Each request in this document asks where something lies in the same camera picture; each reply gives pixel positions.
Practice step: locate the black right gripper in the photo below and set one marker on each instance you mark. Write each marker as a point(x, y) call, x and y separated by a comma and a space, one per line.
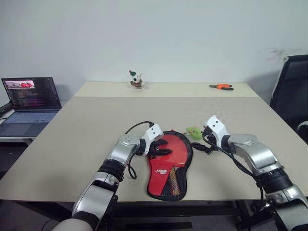
point(209, 137)

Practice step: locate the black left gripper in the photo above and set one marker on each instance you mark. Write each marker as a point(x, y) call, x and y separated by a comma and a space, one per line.
point(154, 149)

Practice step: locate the red table tennis paddle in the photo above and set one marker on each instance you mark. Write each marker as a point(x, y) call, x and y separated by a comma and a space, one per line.
point(178, 148)

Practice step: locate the green fluffy charm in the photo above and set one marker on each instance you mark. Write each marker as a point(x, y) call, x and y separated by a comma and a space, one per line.
point(195, 134)

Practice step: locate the red black mesh paddle case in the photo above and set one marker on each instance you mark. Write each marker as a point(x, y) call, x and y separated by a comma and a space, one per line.
point(156, 179)

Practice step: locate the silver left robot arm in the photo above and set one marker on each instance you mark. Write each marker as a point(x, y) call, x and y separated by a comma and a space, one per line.
point(120, 149)

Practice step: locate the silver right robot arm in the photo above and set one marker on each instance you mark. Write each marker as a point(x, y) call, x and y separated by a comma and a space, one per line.
point(260, 154)

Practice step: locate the white plush dog toy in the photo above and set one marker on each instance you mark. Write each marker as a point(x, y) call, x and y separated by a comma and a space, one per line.
point(136, 80)

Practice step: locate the black office chair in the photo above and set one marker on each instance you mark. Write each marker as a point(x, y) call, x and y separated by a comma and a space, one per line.
point(291, 96)

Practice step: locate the beige rounded robot shell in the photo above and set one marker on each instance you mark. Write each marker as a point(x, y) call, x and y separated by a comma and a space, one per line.
point(72, 225)

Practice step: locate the open blue laptop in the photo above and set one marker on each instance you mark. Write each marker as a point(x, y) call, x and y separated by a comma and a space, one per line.
point(31, 96)

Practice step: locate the white side desk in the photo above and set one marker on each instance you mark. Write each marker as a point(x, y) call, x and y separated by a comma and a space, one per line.
point(16, 139)

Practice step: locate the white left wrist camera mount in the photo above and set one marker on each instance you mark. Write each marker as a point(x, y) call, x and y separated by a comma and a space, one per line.
point(152, 133)

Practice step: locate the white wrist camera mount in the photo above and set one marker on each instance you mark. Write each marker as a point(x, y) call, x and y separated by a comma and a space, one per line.
point(217, 131)
point(152, 133)

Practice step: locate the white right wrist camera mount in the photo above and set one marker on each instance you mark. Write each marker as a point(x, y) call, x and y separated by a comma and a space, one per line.
point(217, 131)

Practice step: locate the black table frame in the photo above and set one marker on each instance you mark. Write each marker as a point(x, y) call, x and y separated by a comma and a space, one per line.
point(180, 211)

